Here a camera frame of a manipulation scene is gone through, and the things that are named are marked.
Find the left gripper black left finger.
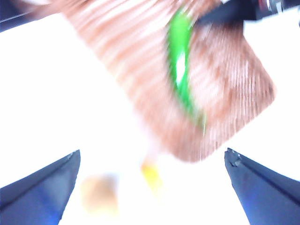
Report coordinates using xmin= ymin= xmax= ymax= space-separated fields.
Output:
xmin=0 ymin=149 xmax=81 ymax=225

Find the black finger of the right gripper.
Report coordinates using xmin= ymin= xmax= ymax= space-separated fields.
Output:
xmin=196 ymin=2 xmax=246 ymax=25

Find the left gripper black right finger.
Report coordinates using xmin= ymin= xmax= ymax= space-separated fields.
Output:
xmin=224 ymin=147 xmax=300 ymax=225

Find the green cucumber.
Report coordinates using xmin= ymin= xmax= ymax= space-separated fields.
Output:
xmin=165 ymin=7 xmax=208 ymax=137

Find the brown potato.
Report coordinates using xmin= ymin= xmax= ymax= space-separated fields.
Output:
xmin=81 ymin=174 xmax=120 ymax=217

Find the brown wicker basket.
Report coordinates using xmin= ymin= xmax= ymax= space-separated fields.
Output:
xmin=23 ymin=0 xmax=278 ymax=164

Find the orange-yellow corn cob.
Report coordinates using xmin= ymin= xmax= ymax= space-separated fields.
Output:
xmin=140 ymin=161 xmax=165 ymax=195

